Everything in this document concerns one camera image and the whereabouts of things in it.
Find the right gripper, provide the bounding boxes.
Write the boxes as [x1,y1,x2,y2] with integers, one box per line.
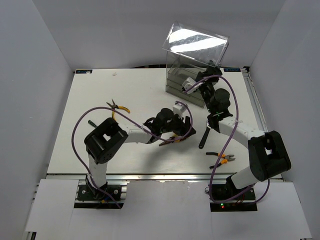
[195,60,223,114]

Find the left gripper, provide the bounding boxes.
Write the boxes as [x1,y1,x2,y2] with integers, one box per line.
[160,111,196,139]

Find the yellow long nose pliers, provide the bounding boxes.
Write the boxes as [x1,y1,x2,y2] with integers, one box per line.
[158,135,189,147]

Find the black handle adjustable wrench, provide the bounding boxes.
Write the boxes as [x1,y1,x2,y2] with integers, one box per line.
[198,126,211,149]

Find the clear plastic drawer organizer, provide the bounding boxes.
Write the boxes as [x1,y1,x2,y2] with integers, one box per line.
[162,21,229,108]

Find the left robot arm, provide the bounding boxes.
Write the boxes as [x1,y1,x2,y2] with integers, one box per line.
[84,108,196,200]

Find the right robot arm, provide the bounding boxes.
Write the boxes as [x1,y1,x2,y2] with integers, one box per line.
[195,65,292,200]

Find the blue label sticker right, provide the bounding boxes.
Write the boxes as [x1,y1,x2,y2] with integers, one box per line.
[223,67,241,73]

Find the blue label sticker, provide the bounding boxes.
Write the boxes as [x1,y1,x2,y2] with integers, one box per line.
[223,67,241,73]
[75,69,93,74]

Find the orange black cutting pliers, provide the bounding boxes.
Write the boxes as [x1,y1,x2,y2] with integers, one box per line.
[205,151,236,167]

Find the yellow small needle pliers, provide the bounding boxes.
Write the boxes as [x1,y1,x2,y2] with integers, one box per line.
[106,99,131,114]

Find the blue label sticker left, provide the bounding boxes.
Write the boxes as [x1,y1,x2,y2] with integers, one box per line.
[75,69,93,74]

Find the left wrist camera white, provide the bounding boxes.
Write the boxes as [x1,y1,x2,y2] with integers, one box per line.
[172,102,187,119]

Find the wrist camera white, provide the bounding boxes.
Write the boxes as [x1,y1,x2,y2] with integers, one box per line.
[182,76,203,95]
[172,102,187,119]

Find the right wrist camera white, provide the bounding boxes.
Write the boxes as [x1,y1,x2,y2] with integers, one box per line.
[182,76,203,95]

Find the aluminium table front rail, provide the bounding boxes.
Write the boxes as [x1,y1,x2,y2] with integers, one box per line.
[47,172,283,183]

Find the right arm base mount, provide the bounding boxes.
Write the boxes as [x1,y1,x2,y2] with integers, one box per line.
[208,183,258,213]

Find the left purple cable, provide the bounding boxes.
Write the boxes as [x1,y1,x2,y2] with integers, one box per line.
[71,100,194,210]

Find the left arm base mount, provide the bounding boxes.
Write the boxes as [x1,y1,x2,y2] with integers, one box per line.
[74,184,126,209]

